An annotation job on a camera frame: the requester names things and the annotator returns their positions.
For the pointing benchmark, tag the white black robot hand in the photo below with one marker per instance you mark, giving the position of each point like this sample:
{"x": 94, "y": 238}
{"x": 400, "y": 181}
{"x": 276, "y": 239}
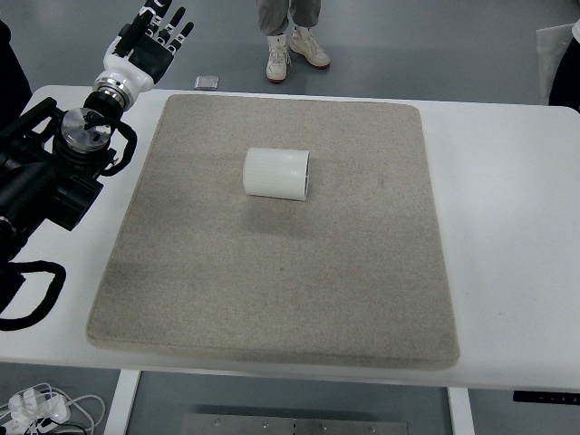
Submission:
{"x": 142, "y": 52}

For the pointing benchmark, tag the white ribbed cup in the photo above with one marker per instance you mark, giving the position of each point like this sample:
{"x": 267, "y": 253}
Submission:
{"x": 276, "y": 173}

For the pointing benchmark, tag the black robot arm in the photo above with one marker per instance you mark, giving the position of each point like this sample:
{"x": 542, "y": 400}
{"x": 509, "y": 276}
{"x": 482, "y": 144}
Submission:
{"x": 51, "y": 163}

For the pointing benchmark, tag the small silver floor plate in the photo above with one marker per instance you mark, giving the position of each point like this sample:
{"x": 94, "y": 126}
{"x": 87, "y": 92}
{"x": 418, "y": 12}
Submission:
{"x": 206, "y": 83}

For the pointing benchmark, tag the grey trousers person legs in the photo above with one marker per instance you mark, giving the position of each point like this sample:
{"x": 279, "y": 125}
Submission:
{"x": 273, "y": 15}

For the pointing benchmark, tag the white sneaker left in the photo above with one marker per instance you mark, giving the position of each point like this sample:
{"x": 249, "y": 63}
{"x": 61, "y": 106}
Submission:
{"x": 278, "y": 58}

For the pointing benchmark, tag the white sneaker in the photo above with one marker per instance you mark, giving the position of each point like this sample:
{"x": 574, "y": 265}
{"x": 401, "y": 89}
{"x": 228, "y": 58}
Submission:
{"x": 278, "y": 58}
{"x": 304, "y": 43}

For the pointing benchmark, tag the dark object left edge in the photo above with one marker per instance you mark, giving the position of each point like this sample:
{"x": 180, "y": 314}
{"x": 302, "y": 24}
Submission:
{"x": 15, "y": 88}

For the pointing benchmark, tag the white sneaker right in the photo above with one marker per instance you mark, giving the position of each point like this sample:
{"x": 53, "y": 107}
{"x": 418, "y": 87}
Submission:
{"x": 304, "y": 43}

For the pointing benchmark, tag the beige felt mat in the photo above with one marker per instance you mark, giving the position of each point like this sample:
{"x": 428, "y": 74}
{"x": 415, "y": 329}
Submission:
{"x": 353, "y": 276}

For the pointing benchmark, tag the white table leg left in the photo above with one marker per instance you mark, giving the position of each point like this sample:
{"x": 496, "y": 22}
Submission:
{"x": 122, "y": 402}

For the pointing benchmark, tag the white table leg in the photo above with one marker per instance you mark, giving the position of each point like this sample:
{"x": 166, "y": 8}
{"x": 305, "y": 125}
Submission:
{"x": 460, "y": 411}
{"x": 122, "y": 402}

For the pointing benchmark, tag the white table leg right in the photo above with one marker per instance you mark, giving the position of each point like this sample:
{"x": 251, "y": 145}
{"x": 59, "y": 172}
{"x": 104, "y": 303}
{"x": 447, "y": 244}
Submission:
{"x": 460, "y": 411}

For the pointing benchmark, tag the black desk control panel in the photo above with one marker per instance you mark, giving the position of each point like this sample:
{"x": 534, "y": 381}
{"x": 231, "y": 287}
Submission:
{"x": 547, "y": 397}

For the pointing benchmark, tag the metal base plate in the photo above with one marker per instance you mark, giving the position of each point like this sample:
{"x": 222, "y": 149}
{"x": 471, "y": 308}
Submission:
{"x": 203, "y": 423}

